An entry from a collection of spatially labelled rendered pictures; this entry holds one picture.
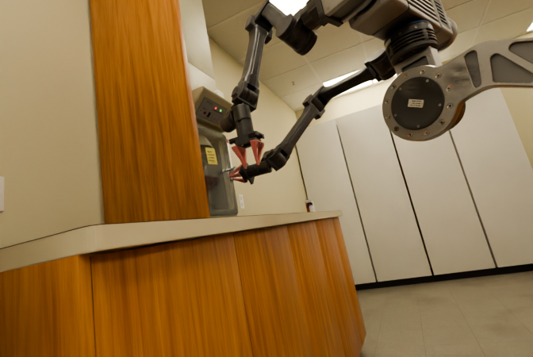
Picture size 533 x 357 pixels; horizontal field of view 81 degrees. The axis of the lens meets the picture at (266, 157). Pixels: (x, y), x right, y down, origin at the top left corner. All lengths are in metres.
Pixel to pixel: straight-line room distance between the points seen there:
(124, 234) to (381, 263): 3.80
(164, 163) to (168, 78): 0.34
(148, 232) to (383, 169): 3.73
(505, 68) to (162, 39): 1.18
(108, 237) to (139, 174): 0.81
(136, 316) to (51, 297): 0.13
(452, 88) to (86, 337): 0.88
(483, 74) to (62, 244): 0.90
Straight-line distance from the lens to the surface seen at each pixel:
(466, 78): 0.90
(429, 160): 4.18
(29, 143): 1.42
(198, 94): 1.35
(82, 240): 0.56
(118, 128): 1.48
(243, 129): 1.00
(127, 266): 0.62
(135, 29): 1.60
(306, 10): 0.97
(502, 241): 4.25
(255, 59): 1.19
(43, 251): 0.63
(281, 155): 1.33
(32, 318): 0.66
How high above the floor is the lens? 0.88
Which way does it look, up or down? 13 degrees up
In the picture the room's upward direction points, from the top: 11 degrees counter-clockwise
